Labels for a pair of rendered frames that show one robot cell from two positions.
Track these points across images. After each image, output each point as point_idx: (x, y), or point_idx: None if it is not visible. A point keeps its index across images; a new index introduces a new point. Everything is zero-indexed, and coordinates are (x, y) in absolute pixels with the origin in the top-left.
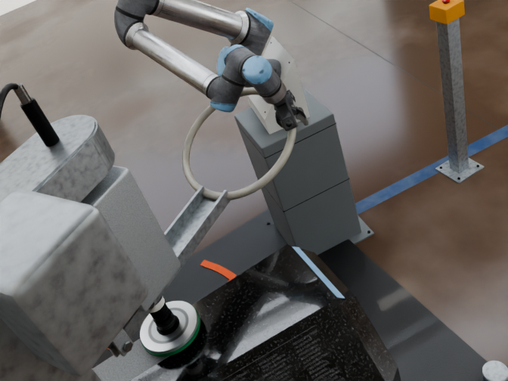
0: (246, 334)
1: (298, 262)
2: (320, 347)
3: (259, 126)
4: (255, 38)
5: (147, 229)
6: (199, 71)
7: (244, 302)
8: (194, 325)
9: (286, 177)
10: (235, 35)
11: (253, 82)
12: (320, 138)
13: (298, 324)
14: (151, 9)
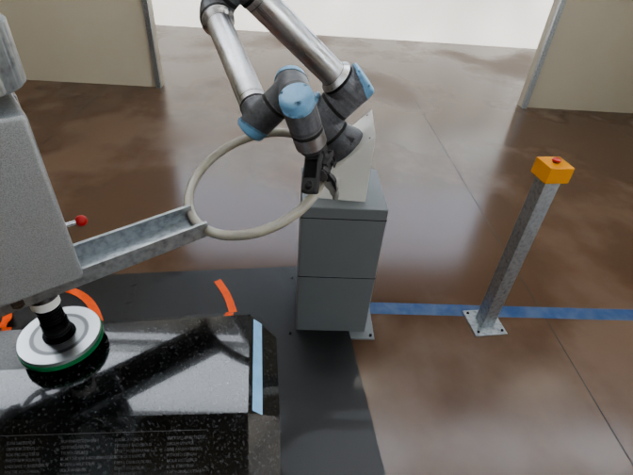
0: (128, 394)
1: (244, 341)
2: (198, 459)
3: None
4: (348, 95)
5: (33, 211)
6: (246, 79)
7: (158, 353)
8: (81, 351)
9: (315, 246)
10: (328, 82)
11: (284, 112)
12: (365, 227)
13: (187, 418)
14: (246, 0)
